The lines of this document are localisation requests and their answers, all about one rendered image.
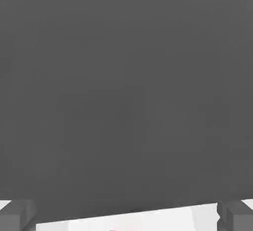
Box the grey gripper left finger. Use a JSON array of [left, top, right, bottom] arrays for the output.
[[0, 199, 38, 231]]

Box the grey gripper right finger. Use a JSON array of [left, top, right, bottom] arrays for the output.
[[216, 198, 253, 231]]

